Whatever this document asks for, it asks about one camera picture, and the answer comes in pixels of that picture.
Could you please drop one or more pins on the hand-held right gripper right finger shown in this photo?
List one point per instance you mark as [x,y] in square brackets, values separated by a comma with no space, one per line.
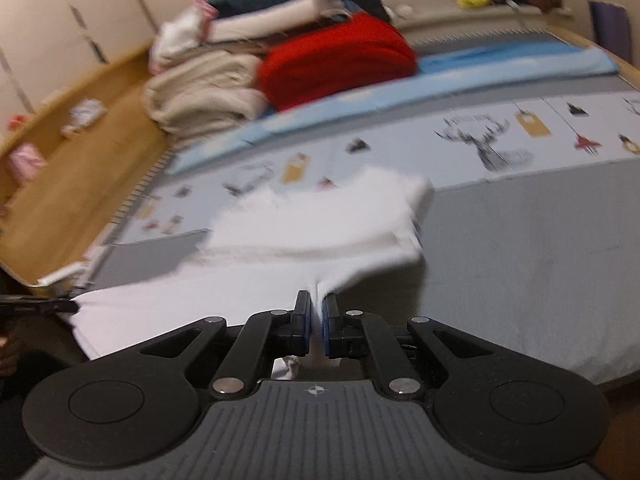
[329,325]

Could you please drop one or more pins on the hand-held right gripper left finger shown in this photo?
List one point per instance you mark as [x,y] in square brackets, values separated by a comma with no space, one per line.
[303,325]

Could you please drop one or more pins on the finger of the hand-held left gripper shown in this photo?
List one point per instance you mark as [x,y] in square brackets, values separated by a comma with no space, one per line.
[45,306]

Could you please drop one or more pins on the white long-sleeve shirt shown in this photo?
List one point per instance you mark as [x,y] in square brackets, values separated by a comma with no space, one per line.
[310,225]

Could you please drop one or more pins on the white and pink clothes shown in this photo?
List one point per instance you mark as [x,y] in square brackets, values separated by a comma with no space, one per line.
[180,35]

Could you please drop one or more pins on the wooden headboard shelf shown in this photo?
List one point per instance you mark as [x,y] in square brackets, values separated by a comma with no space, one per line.
[65,200]

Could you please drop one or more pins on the small pink packet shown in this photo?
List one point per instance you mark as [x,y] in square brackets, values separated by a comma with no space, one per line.
[27,160]

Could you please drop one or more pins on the grey bed mattress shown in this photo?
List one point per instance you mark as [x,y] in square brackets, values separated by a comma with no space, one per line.
[500,270]

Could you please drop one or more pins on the folded cream quilt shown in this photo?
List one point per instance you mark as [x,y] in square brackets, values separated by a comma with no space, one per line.
[205,90]

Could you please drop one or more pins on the folded red blanket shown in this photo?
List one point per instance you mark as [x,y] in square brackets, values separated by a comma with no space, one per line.
[335,60]

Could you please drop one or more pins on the printed pale bed sheet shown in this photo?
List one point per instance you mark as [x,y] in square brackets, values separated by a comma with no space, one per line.
[550,155]

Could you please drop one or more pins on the white wardrobe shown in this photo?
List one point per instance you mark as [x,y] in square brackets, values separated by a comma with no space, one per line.
[60,25]

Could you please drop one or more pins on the folded white blanket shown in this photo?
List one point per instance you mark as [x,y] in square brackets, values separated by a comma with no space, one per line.
[270,15]

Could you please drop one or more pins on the light blue sheet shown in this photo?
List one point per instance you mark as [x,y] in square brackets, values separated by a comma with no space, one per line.
[500,62]

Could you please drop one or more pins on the white windowsill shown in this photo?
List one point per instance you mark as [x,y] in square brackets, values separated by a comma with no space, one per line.
[450,15]

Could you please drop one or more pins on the purple box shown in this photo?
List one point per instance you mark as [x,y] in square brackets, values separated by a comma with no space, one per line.
[610,30]

